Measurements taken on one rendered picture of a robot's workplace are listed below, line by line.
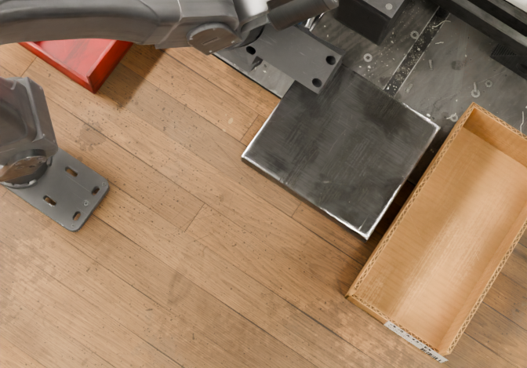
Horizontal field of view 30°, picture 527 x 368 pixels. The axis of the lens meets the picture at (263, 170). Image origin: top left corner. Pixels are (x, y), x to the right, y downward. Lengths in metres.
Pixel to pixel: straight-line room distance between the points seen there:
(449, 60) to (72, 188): 0.47
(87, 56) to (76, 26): 0.39
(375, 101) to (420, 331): 0.26
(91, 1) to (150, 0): 0.05
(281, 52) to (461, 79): 0.32
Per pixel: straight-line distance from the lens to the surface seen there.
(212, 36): 0.83
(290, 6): 0.87
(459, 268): 1.13
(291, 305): 1.10
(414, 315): 1.11
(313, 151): 1.11
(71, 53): 1.17
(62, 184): 1.12
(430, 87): 1.18
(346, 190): 1.11
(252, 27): 0.88
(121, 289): 1.10
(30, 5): 0.75
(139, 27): 0.79
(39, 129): 0.98
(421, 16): 1.21
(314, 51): 0.93
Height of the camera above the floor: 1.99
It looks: 75 degrees down
